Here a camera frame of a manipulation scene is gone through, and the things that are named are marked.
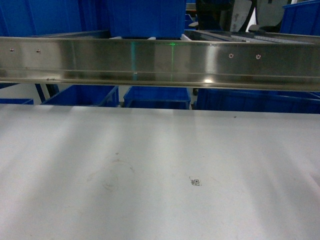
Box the blue bin lower centre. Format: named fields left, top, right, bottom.
left=123, top=86, right=191, bottom=110

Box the small QR code sticker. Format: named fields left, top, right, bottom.
left=189, top=176, right=202, bottom=187

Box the blue bin lower right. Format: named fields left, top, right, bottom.
left=195, top=88, right=320, bottom=114

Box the blue bin lower left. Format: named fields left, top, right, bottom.
left=42, top=85, right=120, bottom=107

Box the blue bin upper centre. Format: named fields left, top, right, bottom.
left=106, top=0, right=186, bottom=38

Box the large blue bin upper left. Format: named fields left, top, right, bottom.
left=0, top=0, right=110, bottom=37

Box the blue bin upper right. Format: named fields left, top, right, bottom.
left=280, top=0, right=320, bottom=36

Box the stainless steel rail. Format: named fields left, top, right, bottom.
left=0, top=37, right=320, bottom=92

